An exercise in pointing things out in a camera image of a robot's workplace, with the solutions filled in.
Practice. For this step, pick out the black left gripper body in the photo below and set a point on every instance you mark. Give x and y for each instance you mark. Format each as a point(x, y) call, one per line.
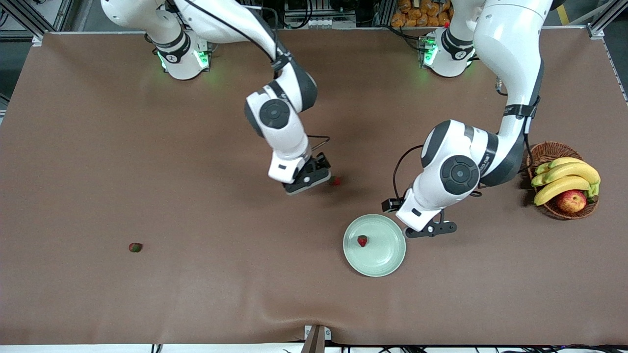
point(392, 205)

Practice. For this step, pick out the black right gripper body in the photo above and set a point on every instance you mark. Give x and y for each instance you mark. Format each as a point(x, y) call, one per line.
point(317, 167)

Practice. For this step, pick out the red strawberry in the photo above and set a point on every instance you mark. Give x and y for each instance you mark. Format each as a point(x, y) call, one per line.
point(335, 180)
point(362, 240)
point(135, 247)

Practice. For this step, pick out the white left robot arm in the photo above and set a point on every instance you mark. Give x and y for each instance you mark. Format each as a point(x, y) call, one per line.
point(510, 44)

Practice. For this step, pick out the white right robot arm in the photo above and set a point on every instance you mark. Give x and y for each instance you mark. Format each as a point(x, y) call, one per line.
point(284, 127)

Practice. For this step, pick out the pale green round plate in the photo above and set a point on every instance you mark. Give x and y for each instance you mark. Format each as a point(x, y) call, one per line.
point(382, 260)

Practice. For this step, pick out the brown wicker basket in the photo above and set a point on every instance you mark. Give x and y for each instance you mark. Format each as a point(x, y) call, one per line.
point(547, 152)

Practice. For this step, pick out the yellow banana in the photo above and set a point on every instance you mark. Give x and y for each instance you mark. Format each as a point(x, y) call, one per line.
point(559, 187)
point(574, 170)
point(564, 161)

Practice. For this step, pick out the red apple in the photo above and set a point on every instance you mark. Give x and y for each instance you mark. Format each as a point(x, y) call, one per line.
point(571, 201)

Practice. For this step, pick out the brown table mat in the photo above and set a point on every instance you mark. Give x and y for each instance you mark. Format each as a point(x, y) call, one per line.
point(98, 304)

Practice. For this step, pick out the silver metal bracket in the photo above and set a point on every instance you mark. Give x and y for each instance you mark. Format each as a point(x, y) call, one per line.
point(327, 333)

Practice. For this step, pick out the aluminium frame beam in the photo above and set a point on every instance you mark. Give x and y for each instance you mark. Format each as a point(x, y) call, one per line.
point(22, 13)
point(597, 30)

